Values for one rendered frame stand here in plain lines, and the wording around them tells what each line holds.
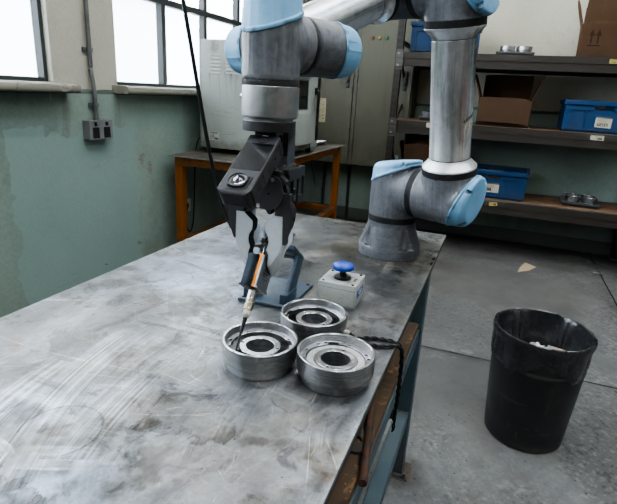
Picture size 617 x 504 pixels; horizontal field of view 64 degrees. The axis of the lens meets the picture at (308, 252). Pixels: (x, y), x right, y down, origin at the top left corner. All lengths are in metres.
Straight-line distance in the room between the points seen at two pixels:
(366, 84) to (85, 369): 4.02
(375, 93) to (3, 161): 3.07
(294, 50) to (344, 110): 3.93
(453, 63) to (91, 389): 0.83
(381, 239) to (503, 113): 2.99
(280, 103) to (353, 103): 3.93
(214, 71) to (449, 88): 2.23
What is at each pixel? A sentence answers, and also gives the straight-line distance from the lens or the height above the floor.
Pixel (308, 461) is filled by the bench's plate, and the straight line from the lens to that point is 0.57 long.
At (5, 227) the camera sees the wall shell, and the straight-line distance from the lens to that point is 2.39.
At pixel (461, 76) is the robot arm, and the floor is 1.21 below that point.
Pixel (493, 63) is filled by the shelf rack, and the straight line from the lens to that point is 4.04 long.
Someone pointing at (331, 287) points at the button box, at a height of 0.84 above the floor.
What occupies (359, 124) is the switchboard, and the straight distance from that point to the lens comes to 4.55.
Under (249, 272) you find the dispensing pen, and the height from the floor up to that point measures 0.93.
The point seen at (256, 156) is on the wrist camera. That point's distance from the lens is 0.63.
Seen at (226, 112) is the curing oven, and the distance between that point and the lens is 3.09.
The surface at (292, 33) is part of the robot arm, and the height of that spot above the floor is 1.24.
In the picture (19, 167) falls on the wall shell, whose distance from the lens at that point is 2.40.
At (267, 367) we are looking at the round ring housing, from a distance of 0.67.
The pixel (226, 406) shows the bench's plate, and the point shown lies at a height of 0.80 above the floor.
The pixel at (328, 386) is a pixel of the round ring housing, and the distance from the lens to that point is 0.65.
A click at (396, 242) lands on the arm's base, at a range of 1.18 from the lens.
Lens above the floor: 1.17
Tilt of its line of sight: 18 degrees down
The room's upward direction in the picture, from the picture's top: 3 degrees clockwise
